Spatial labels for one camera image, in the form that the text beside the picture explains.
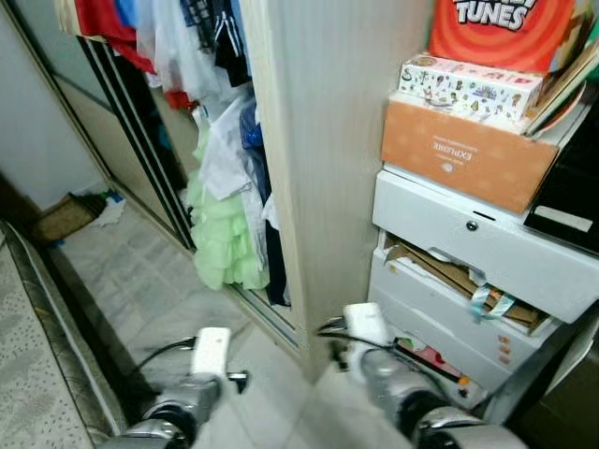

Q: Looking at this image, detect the light green ruffled dress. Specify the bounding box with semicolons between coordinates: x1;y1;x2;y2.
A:
185;122;272;291

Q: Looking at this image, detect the white hanging shirt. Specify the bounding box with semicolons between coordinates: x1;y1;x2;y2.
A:
201;94;272;225

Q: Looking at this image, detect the brown cardboard piece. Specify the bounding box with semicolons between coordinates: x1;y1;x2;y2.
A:
384;241;548;333

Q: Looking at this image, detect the brown doormat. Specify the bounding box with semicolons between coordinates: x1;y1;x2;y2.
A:
33;192;109;246

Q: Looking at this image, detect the light wooden wardrobe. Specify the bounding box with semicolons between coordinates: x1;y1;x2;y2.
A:
14;0;441;380

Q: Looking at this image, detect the teal ribbon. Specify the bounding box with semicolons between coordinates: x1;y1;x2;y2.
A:
468;285;516;321

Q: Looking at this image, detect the white drawer unit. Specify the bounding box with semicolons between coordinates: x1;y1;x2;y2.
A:
365;168;599;394

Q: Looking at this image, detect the black box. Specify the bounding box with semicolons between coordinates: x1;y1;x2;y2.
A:
524;94;599;253

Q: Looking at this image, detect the orange cardboard box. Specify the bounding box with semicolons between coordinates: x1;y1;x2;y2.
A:
381;98;560;214

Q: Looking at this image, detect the white sheer hanging garment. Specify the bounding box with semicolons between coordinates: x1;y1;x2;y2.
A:
136;0;226;104

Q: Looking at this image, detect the white patterned box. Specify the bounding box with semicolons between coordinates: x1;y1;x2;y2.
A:
398;54;544;127

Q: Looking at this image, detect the red hanging garment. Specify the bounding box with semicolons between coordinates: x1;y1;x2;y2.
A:
75;0;193;109

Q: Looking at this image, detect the red cartoon game box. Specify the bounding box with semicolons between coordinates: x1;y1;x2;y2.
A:
429;0;595;76

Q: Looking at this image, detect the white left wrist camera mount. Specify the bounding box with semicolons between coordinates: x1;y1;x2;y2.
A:
190;327;232;380

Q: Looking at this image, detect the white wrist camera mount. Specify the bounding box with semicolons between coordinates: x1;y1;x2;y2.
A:
190;327;232;380
342;302;389;349

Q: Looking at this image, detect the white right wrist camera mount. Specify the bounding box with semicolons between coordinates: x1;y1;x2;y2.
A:
342;302;389;349

